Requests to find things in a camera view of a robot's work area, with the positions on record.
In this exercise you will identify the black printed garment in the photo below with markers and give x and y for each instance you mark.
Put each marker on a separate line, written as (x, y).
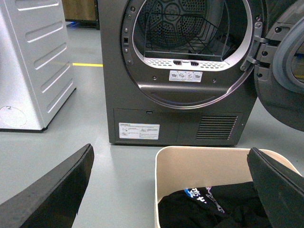
(223, 206)

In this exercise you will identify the beige plastic laundry hamper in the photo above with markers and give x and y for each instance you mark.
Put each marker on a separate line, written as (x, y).
(178, 168)

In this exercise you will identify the white washing machine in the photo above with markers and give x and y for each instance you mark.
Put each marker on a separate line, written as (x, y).
(36, 76)

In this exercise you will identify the grey front-load dryer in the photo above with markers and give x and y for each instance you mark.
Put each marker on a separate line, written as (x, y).
(179, 72)

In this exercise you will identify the round dryer door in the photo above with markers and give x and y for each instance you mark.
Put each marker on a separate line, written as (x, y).
(279, 73)

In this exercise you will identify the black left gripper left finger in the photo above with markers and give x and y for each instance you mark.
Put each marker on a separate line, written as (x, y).
(52, 201)

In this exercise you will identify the wooden cabinet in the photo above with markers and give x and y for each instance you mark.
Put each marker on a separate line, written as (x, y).
(82, 12)

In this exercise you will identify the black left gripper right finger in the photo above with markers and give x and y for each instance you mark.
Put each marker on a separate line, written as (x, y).
(280, 190)

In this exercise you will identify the yellow floor tape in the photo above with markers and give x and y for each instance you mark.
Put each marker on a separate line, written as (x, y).
(87, 64)

